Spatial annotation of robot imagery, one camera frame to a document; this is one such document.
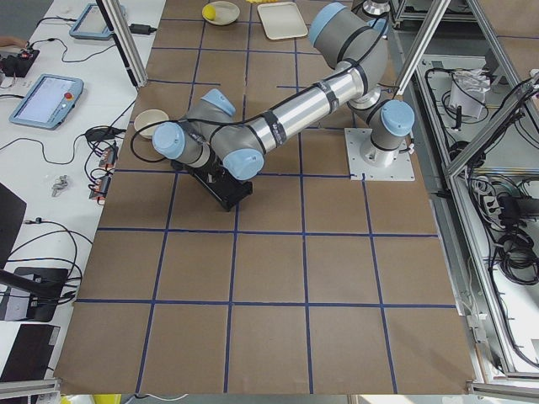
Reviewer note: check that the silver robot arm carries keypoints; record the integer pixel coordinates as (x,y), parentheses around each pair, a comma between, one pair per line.
(207,134)

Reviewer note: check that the black dish rack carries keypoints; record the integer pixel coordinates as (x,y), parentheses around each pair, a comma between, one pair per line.
(218,182)

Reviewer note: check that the cream empty bowl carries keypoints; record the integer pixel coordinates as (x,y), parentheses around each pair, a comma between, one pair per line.
(146,122)

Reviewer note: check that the white rectangular tray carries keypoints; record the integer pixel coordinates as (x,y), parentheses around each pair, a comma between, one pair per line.
(282,21)

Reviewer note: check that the cream bowl with lemon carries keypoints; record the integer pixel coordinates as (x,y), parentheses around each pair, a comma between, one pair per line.
(226,13)

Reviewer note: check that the yellow lemon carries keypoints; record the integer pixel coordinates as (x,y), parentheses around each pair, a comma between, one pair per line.
(209,12)

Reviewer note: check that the black power adapter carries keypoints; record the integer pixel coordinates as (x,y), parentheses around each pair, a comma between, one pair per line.
(142,29)

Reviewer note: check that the black monitor stand base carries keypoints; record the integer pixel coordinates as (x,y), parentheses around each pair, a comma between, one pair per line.
(32,293)

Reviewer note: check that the near blue teach pendant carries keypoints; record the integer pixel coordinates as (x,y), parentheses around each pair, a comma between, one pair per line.
(48,102)

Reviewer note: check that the blue teach pendant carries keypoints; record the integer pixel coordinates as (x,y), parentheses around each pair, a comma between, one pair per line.
(90,25)
(48,102)

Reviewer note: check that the far blue teach pendant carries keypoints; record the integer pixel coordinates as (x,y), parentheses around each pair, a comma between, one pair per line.
(90,25)

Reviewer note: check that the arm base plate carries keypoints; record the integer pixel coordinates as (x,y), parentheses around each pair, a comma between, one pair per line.
(367,163)

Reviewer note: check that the aluminium frame post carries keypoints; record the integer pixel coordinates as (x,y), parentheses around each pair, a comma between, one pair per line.
(119,29)

